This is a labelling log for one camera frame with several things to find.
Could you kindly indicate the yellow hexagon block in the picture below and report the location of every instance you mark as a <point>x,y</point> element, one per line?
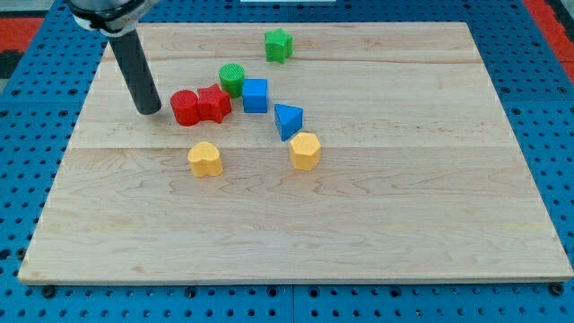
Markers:
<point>305,151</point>

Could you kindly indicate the blue cube block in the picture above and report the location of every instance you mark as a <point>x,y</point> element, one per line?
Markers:
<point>255,95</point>

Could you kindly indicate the green cylinder block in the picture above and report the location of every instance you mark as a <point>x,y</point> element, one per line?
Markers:
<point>232,78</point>

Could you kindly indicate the blue triangle block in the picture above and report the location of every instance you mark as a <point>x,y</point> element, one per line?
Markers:
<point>288,120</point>

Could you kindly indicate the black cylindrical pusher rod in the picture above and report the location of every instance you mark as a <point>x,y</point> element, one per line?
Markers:
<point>133,65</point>

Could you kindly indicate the wooden board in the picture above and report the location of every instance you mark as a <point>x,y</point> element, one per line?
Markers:
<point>420,179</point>

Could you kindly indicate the red cylinder block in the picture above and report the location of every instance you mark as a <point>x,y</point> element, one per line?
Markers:
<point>184,107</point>

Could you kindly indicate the yellow heart block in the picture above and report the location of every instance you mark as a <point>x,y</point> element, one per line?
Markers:
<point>205,160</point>

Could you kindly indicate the green star block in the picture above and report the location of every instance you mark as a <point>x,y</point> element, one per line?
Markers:
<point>278,45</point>

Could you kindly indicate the red star block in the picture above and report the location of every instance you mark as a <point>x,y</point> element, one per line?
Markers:
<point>213,103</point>

